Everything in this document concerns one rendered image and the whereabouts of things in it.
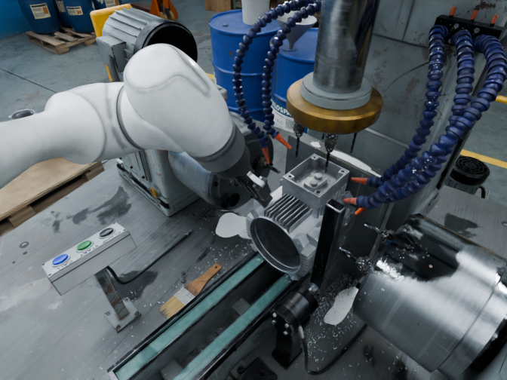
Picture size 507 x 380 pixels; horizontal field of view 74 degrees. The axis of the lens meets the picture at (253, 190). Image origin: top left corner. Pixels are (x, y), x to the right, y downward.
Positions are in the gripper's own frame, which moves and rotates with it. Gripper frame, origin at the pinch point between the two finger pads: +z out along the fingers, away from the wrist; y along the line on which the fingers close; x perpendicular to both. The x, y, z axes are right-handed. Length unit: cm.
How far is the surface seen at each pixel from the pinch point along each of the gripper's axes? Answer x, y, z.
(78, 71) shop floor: -22, 376, 142
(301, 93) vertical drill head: -18.2, -2.1, -15.5
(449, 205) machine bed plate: -42, -27, 61
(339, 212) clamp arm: -2.7, -20.9, -13.8
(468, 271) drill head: -8.3, -39.8, -0.7
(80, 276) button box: 35.8, 14.8, -12.7
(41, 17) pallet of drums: -50, 484, 119
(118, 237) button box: 26.0, 15.9, -10.2
